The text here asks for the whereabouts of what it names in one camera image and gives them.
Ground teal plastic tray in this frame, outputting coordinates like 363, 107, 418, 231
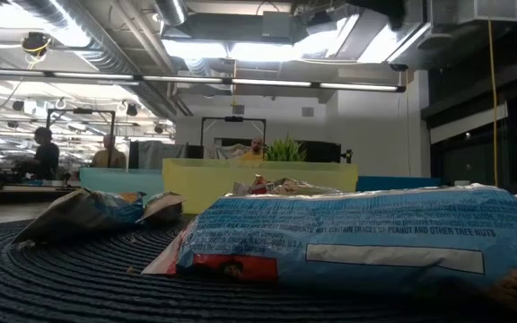
78, 167, 165, 203

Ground blue red granola bar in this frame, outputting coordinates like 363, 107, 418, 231
141, 182, 517, 318

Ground green potted plant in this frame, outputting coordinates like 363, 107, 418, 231
264, 133, 308, 162

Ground blue brown granola bar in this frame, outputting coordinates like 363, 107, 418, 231
11, 187, 146, 246
136, 191, 187, 225

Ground person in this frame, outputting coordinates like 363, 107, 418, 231
32, 127, 61, 180
239, 136, 267, 162
90, 134, 127, 170

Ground round dark woven mat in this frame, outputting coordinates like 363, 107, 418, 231
0, 214, 517, 323

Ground red green granola bar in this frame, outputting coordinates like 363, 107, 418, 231
232, 174, 344, 197

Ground dark blue plastic tray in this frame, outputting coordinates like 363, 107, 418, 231
355, 175, 443, 193

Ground long ceiling light bar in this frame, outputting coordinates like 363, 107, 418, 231
0, 66, 407, 94

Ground black ceiling device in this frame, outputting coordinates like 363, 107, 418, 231
21, 31, 53, 58

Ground black gantry frame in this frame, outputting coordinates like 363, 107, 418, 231
200, 116, 267, 147
46, 108, 117, 138

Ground yellow plastic tray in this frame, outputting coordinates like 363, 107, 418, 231
162, 157, 360, 215

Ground yellow hanging cable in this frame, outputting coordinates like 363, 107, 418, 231
486, 20, 500, 188

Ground black monitor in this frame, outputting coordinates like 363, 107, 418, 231
296, 140, 343, 163

